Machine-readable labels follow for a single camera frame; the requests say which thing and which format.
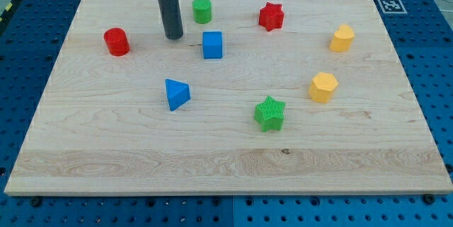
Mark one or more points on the yellow heart block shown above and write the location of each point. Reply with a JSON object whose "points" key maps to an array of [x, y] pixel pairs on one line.
{"points": [[342, 39]]}

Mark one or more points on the wooden board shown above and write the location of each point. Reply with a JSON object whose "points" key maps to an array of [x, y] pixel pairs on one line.
{"points": [[103, 126]]}

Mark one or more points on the red star block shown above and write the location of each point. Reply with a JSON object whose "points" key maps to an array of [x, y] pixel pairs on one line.
{"points": [[271, 16]]}

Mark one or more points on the black yellow hazard tape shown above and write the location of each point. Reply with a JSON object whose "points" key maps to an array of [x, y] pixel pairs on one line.
{"points": [[9, 11]]}

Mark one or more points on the white fiducial marker tag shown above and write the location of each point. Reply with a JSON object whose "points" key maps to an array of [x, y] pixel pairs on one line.
{"points": [[392, 6]]}

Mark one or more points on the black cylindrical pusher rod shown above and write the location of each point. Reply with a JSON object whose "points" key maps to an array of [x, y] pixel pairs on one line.
{"points": [[171, 19]]}

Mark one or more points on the green cylinder block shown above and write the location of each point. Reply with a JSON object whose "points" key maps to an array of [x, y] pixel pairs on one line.
{"points": [[202, 11]]}

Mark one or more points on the yellow hexagon block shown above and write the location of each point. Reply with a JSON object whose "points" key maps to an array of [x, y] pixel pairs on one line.
{"points": [[322, 87]]}

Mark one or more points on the green star block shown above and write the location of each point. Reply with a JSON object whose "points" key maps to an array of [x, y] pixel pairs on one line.
{"points": [[270, 114]]}

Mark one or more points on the red cylinder block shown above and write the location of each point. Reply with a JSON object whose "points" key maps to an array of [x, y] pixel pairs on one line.
{"points": [[116, 41]]}

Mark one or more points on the blue triangle block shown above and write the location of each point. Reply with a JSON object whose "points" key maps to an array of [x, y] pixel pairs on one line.
{"points": [[177, 93]]}

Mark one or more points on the blue cube block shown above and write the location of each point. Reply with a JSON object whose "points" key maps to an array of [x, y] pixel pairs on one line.
{"points": [[212, 45]]}

